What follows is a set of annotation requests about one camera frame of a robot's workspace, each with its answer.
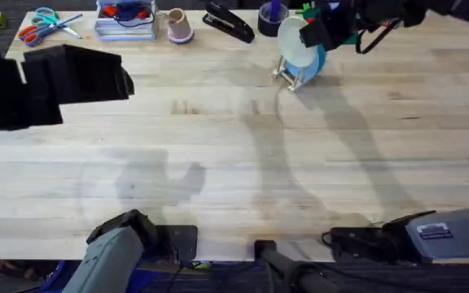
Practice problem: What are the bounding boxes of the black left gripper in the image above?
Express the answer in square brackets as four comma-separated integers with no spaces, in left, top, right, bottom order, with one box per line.
[0,23,135,133]

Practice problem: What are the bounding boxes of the white plate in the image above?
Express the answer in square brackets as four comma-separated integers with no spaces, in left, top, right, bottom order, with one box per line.
[276,15,319,68]

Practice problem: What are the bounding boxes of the small metal peg rack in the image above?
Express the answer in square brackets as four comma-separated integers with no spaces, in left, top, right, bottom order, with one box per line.
[272,55,313,93]

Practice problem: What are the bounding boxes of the blue plate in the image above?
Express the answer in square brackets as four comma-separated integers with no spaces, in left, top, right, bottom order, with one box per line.
[286,43,327,85]

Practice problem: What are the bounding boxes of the green board with blocks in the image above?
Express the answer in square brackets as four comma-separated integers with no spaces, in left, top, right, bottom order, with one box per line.
[296,1,322,24]

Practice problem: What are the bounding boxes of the black tape roll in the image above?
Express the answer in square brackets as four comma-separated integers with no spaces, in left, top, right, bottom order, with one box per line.
[256,2,291,38]

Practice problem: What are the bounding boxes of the purple marker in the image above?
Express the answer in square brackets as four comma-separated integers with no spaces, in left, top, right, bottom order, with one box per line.
[268,0,283,22]

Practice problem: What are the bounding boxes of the clear box with tools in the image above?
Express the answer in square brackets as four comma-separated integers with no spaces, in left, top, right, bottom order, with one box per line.
[94,0,159,42]

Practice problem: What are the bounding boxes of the clear plastic cup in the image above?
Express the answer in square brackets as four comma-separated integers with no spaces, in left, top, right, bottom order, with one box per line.
[154,11,171,37]

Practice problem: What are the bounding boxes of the black stapler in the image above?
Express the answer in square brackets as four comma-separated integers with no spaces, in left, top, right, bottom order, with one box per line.
[201,1,256,45]

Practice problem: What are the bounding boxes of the pink cup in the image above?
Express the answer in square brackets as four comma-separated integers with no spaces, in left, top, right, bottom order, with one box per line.
[166,7,195,46]

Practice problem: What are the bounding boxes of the black cable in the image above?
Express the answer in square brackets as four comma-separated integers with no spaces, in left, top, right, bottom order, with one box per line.
[354,17,403,55]

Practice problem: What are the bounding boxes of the teal handled scissors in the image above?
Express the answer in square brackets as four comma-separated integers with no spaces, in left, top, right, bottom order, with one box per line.
[31,7,84,41]

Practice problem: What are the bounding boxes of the orange handled scissors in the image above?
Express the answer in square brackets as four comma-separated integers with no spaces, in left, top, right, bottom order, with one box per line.
[18,13,84,48]

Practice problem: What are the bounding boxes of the black clamp post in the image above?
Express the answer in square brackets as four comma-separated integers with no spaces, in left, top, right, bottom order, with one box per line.
[253,239,340,293]

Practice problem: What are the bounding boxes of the black rail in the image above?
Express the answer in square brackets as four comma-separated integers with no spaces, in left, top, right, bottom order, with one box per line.
[0,258,469,293]

